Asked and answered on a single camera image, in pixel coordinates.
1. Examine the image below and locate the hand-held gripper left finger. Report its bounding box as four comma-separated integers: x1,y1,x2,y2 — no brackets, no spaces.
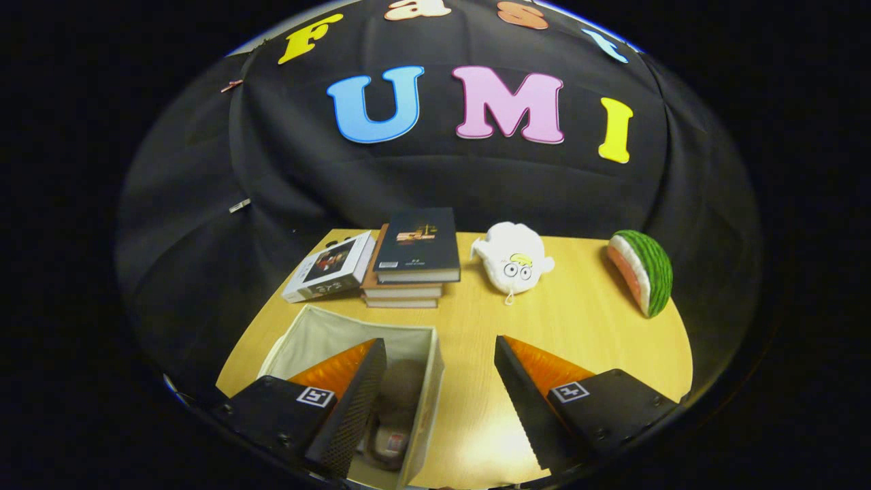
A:
211,337,388,481

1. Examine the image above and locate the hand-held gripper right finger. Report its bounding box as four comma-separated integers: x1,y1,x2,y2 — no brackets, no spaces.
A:
494,334,682,472

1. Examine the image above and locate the brown fuzzy shoe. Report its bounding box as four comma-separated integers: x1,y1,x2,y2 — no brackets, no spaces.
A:
364,359,427,472

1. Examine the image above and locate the grey fabric storage box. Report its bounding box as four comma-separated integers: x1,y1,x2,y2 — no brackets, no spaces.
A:
257,304,445,489

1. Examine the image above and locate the white flat picture box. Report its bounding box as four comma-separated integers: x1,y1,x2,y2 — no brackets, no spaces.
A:
282,231,376,304

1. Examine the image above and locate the brown book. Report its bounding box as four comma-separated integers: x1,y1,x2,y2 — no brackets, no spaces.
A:
365,297,440,310
361,225,444,299

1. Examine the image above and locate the white ghost plush toy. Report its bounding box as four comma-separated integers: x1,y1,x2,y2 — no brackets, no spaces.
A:
471,222,555,306

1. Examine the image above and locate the watermelon slice plush toy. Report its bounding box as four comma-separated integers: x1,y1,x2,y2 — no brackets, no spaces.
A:
606,229,674,319

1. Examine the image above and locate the dark blue book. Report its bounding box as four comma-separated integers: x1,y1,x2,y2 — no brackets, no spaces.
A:
373,208,461,284

